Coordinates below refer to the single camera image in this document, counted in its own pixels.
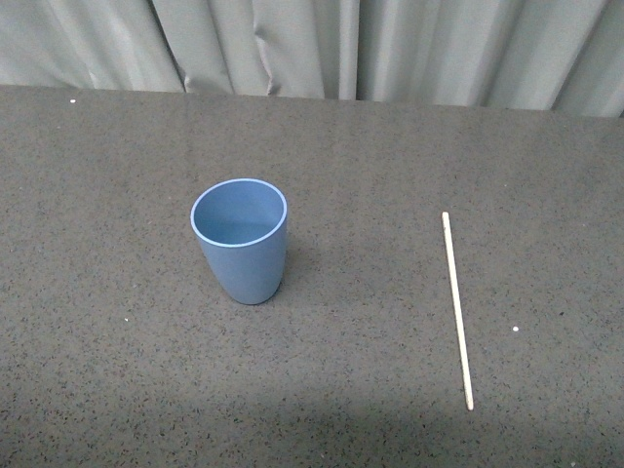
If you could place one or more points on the light wooden chopstick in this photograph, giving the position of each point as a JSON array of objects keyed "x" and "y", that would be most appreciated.
[{"x": 457, "y": 311}]

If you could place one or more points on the blue plastic cup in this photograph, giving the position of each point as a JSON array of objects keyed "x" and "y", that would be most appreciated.
[{"x": 241, "y": 226}]

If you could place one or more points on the grey curtain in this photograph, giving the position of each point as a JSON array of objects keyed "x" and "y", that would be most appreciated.
[{"x": 562, "y": 55}]

